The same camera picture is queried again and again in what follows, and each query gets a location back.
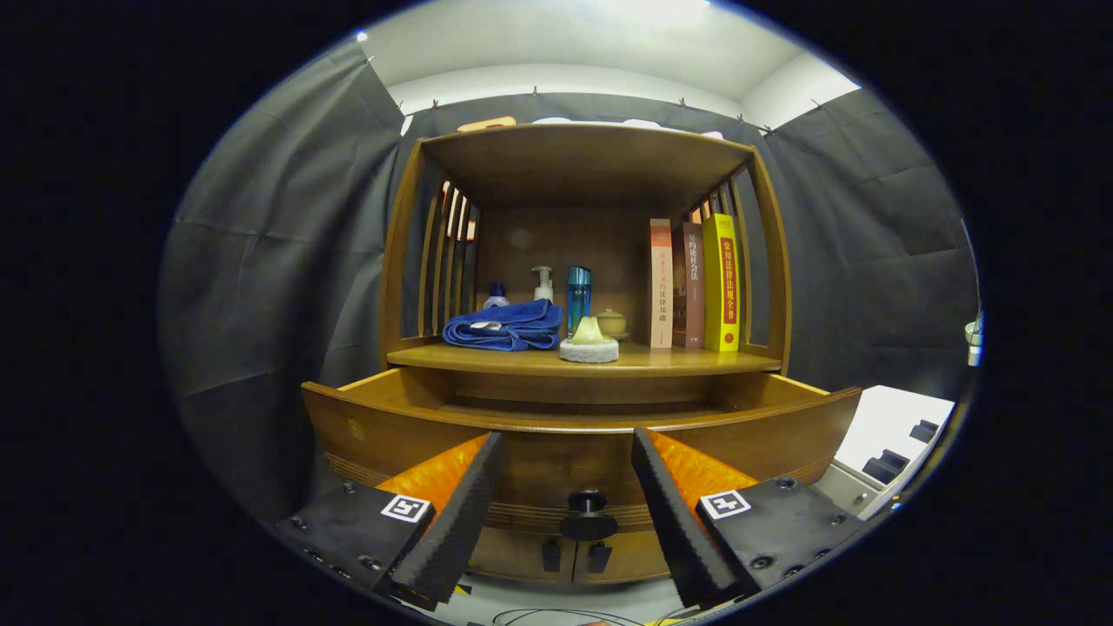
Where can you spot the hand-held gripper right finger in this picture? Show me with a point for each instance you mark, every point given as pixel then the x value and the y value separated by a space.
pixel 683 522

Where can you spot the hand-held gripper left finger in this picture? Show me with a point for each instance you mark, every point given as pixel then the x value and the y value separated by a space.
pixel 452 522

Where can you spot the wooden drawer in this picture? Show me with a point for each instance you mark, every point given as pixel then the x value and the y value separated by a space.
pixel 565 461

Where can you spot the wooden cabinet door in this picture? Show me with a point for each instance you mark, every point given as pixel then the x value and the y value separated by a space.
pixel 630 556
pixel 513 552

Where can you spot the wooden countertop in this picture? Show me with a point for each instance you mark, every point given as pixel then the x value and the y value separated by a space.
pixel 678 357

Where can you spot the white side cabinet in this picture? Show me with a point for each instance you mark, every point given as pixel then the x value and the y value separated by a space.
pixel 887 417

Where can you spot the wooden cabinet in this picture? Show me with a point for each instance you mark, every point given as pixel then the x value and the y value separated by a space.
pixel 583 161

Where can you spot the blue folded towel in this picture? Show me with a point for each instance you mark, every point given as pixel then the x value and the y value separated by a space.
pixel 509 326

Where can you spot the yellow lidded teacup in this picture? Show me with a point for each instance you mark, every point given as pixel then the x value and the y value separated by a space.
pixel 612 323

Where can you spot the small blue-capped white bottle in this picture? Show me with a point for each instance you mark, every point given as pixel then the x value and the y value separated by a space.
pixel 496 300

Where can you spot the brown book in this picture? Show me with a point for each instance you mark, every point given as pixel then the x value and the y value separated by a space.
pixel 689 287

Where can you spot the orange and white book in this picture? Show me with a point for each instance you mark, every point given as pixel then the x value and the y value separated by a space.
pixel 661 287

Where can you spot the yellow book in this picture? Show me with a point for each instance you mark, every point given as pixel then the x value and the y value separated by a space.
pixel 722 287

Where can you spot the tall blue glass bottle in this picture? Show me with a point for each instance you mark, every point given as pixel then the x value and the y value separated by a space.
pixel 577 296

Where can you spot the white pump bottle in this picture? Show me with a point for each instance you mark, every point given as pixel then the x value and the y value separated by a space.
pixel 543 287

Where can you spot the white bowl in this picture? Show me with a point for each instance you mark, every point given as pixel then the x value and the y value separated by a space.
pixel 974 333

